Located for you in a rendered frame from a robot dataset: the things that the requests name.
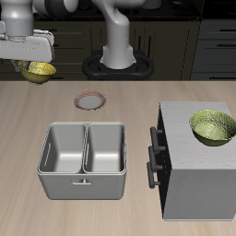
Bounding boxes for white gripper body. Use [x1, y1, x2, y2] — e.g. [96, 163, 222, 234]
[0, 29, 56, 63]

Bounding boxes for yellow bowl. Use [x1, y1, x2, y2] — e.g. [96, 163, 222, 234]
[18, 60, 57, 86]
[188, 109, 236, 148]

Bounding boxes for white two-bin basket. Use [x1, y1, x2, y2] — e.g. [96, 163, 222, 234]
[36, 121, 128, 201]

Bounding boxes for pink-rimmed white plate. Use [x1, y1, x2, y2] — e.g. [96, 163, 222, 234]
[73, 90, 108, 112]

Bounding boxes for grey cabinet with black handles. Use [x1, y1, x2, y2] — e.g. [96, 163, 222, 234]
[146, 100, 236, 222]

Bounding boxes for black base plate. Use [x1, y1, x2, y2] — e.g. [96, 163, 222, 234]
[81, 49, 155, 81]

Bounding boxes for dark kitchen cupboards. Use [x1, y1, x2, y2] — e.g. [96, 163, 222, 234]
[0, 0, 236, 82]

